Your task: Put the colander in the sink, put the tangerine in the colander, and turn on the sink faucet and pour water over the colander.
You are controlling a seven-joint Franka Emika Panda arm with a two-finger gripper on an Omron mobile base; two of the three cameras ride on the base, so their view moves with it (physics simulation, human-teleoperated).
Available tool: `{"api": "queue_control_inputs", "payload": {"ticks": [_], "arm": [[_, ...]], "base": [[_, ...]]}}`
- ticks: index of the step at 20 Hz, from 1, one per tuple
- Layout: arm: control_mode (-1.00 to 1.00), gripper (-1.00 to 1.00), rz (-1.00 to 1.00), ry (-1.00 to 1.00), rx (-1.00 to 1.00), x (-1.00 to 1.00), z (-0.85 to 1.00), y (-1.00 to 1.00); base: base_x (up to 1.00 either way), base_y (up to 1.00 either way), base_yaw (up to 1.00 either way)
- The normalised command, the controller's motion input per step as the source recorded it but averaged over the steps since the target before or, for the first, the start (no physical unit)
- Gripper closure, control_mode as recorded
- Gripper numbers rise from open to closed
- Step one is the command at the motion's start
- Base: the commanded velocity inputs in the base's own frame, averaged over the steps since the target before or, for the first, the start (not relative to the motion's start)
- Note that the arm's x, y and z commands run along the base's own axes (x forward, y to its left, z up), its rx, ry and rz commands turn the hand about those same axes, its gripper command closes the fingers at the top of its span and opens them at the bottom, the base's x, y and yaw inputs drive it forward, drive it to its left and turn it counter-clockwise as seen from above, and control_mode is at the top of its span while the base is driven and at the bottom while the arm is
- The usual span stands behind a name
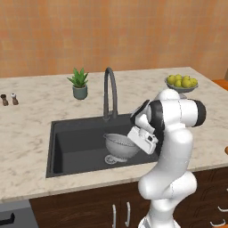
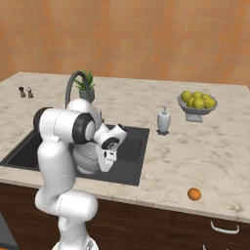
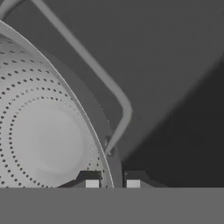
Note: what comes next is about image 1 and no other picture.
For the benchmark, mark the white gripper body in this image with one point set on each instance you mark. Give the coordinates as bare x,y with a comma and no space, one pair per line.
142,139

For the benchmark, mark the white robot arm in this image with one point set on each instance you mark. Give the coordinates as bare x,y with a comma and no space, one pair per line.
172,154

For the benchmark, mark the white metal colander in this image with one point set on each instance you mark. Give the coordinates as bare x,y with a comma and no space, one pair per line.
118,147

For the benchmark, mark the white round sink drain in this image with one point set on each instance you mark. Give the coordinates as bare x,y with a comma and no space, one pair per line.
109,160

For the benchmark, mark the dark grey curved faucet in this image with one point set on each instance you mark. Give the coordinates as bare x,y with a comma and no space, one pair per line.
106,98

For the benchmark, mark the dark grey sink basin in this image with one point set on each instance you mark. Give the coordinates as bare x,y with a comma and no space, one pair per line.
77,148

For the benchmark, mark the orange tangerine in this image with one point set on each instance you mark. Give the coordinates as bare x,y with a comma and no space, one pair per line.
226,150

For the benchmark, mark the grey fruit bowl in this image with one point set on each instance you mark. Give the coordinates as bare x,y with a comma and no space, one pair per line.
181,89

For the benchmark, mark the yellow-green fruit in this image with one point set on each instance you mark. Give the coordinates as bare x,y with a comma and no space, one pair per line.
186,83
177,84
171,79
186,77
193,81
178,77

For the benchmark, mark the dark brown cupboard door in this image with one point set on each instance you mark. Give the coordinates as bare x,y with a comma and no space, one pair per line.
136,207
74,210

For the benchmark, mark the green plant in grey pot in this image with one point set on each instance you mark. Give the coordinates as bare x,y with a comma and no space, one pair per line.
79,86

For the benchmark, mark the dark brown drawer front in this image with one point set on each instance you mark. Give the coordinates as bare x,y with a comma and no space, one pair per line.
210,190
205,221

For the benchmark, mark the brown salt shaker white top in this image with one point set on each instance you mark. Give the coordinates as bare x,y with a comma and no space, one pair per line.
14,100

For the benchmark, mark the grey dishwasher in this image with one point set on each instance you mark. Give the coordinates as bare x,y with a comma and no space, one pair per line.
17,213

